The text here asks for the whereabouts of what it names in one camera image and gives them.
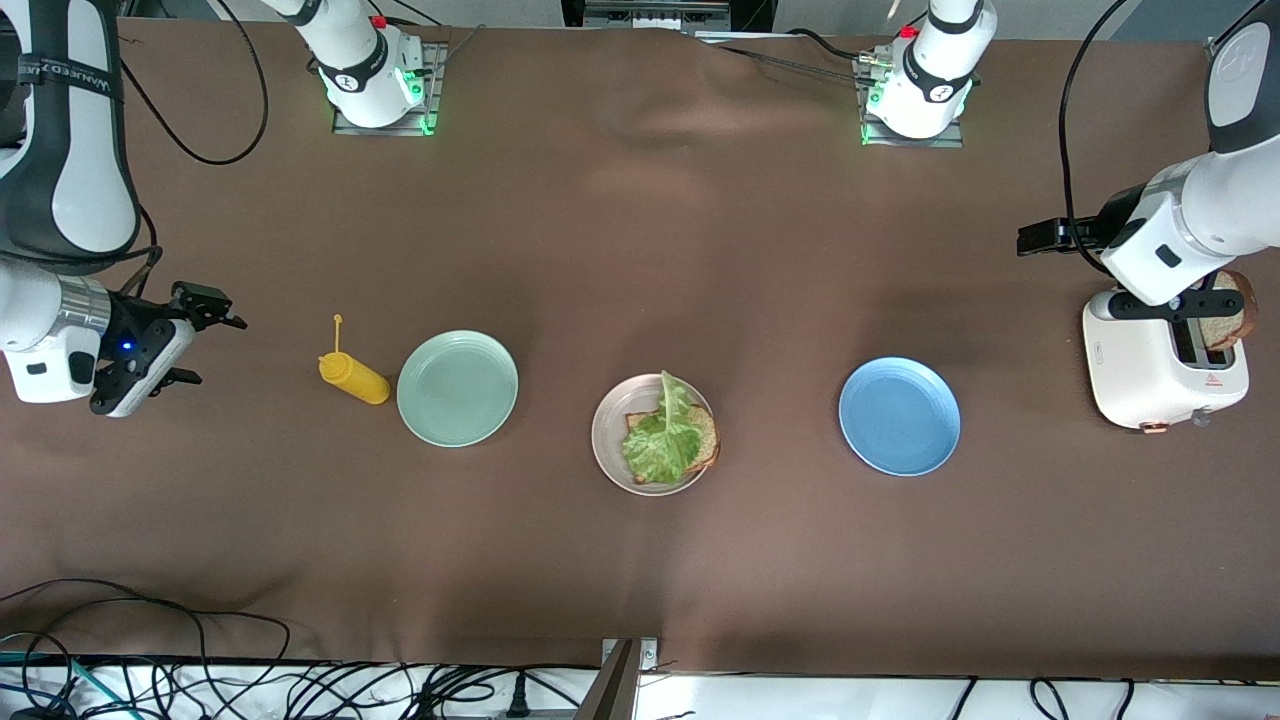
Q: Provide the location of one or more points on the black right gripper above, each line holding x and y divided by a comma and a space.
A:
131, 321

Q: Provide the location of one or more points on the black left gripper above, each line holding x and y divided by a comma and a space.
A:
1101, 227

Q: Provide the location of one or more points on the brown bread slice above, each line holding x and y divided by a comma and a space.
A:
1235, 330
709, 440

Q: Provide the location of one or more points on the green lettuce leaf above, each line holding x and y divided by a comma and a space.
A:
662, 440

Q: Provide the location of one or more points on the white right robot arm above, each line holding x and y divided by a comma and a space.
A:
70, 150

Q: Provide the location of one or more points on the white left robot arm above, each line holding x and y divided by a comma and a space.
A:
1230, 200

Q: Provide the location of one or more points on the blue plate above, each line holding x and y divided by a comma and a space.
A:
900, 416

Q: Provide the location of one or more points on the mint green plate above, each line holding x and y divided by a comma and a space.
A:
457, 388

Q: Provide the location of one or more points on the beige plate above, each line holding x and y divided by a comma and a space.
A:
608, 435

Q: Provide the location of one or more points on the white toaster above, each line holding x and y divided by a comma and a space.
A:
1135, 370

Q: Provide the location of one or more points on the yellow mustard squeeze bottle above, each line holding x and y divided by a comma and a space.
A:
358, 380

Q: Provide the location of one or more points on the brown table cloth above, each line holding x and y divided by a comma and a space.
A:
640, 250

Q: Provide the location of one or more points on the black equipment box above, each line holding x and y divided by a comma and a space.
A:
665, 12

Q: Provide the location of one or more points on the black power plug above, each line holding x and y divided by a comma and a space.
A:
517, 697

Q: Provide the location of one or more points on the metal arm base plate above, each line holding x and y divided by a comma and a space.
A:
868, 125
436, 95

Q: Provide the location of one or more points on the aluminium frame profile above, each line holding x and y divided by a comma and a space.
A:
1215, 45

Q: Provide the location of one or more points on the aluminium bracket post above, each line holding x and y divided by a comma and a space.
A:
622, 680

